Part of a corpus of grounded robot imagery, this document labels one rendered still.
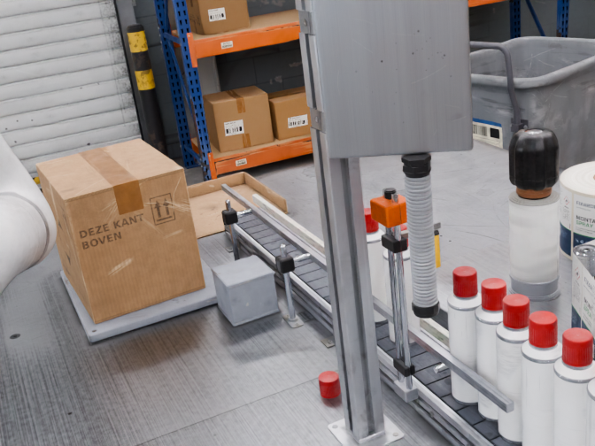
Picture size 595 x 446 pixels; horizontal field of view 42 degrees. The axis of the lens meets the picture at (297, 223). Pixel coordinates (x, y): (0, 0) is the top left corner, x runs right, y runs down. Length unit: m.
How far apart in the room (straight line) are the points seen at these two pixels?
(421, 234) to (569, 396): 0.25
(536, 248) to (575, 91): 2.32
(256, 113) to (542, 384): 4.06
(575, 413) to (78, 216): 0.96
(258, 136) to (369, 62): 4.07
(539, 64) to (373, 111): 3.33
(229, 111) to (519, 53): 1.78
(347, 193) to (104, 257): 0.68
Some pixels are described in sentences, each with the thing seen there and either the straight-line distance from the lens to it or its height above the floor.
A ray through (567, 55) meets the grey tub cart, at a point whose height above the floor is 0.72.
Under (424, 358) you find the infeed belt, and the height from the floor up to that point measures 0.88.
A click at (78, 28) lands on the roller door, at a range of 5.24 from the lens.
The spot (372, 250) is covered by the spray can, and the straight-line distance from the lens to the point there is 1.30.
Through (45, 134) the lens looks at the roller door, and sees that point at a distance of 5.32.
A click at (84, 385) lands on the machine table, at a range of 1.45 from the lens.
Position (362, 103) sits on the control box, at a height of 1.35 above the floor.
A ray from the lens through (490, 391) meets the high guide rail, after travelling 1.05.
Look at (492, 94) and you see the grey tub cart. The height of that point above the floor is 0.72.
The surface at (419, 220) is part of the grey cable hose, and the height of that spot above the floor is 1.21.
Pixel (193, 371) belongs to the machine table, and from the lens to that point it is 1.41.
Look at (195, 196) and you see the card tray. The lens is 2.23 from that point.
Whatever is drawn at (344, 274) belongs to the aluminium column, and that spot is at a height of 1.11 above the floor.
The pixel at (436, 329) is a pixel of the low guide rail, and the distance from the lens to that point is 1.27.
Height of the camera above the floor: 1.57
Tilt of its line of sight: 22 degrees down
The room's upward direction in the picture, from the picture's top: 7 degrees counter-clockwise
